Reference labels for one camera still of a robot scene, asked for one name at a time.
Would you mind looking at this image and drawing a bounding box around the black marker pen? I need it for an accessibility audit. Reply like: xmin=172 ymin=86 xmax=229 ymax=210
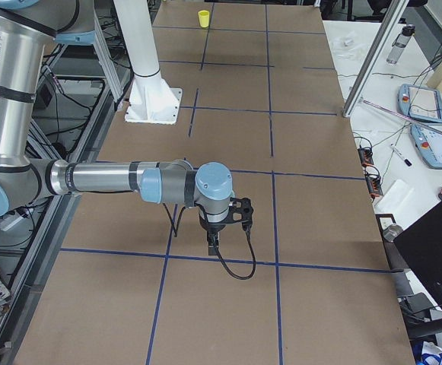
xmin=390 ymin=144 xmax=412 ymax=167

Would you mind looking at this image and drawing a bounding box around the metal grabber stick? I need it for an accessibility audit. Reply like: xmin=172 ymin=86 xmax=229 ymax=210
xmin=359 ymin=99 xmax=442 ymax=135

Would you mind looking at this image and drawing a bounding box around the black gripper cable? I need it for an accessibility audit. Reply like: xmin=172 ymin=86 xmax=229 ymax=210
xmin=161 ymin=201 xmax=256 ymax=281

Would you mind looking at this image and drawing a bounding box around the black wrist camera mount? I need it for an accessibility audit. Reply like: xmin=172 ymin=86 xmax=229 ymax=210
xmin=227 ymin=198 xmax=254 ymax=232

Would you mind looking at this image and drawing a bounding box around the yellow cup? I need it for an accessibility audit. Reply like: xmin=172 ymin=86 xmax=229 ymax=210
xmin=198 ymin=10 xmax=210 ymax=28

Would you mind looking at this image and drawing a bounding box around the white pedestal column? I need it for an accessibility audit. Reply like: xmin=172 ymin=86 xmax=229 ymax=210
xmin=114 ymin=0 xmax=183 ymax=125

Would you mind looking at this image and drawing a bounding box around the clear water bottle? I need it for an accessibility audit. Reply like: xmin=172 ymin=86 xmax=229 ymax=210
xmin=386 ymin=24 xmax=415 ymax=65

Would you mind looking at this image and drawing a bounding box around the blue teach pendant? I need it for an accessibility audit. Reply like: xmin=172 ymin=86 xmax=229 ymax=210
xmin=397 ymin=84 xmax=442 ymax=122
xmin=411 ymin=125 xmax=442 ymax=170

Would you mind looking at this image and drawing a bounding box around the near blue teach pendant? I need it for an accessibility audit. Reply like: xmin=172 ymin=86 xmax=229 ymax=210
xmin=411 ymin=125 xmax=442 ymax=170

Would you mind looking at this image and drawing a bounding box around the far blue teach pendant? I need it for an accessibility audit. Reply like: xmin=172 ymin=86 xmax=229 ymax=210
xmin=397 ymin=84 xmax=442 ymax=122

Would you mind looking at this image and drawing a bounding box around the silver metal cup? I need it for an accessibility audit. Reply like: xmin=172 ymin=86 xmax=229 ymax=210
xmin=382 ymin=224 xmax=404 ymax=243

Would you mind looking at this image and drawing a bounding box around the aluminium frame post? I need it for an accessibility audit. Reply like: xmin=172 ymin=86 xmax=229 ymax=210
xmin=342 ymin=0 xmax=409 ymax=118

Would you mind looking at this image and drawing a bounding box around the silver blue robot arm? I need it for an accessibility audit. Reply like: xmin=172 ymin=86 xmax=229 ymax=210
xmin=0 ymin=1 xmax=234 ymax=248

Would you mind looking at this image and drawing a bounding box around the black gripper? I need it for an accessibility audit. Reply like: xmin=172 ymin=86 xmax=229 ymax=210
xmin=199 ymin=217 xmax=224 ymax=256

